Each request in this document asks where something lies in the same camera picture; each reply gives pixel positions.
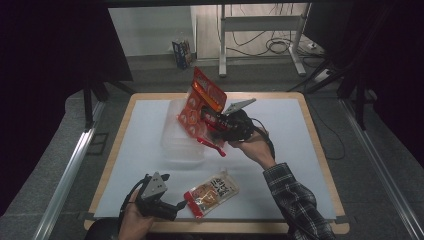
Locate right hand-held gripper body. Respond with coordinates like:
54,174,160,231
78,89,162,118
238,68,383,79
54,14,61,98
213,97,257,143

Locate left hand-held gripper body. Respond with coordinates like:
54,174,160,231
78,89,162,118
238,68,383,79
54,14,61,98
134,171,178,222

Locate red snack packet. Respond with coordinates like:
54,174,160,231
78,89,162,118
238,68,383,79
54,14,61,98
176,65,228,158

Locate bread packet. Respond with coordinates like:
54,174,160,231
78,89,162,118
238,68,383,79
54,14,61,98
183,170,240,220

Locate translucent white plastic basket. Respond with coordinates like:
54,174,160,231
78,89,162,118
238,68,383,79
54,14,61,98
161,98,214,164

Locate person's right hand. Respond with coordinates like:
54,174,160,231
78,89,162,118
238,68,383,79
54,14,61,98
228,129,278,171

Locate person's left hand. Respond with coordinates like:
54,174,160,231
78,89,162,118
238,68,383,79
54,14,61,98
117,191,155,240

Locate blue carton box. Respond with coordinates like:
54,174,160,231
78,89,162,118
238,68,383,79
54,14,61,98
171,39,194,70

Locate white power strip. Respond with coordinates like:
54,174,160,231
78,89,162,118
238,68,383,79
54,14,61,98
313,68,332,83

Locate white metal stand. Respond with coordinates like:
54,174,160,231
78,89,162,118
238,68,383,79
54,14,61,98
218,3,313,78

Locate black stand legs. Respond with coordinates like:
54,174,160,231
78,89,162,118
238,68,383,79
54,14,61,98
288,58,368,132
82,79,135,131

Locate black curtain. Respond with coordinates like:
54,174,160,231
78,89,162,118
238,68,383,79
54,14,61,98
0,0,134,216
303,0,424,168

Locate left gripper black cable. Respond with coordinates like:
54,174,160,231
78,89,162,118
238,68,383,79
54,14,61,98
119,174,148,216

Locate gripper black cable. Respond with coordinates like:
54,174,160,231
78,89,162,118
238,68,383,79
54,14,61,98
119,174,148,216
249,117,276,160

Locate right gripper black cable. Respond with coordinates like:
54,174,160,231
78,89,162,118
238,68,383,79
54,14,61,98
249,117,276,160

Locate aluminium rail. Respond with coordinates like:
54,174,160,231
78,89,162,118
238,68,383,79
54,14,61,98
33,99,105,240
339,98,424,240

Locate black floor cables bundle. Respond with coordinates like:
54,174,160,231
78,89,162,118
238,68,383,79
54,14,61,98
229,3,303,58

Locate thin black floor cable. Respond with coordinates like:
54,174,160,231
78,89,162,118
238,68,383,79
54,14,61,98
306,99,346,161

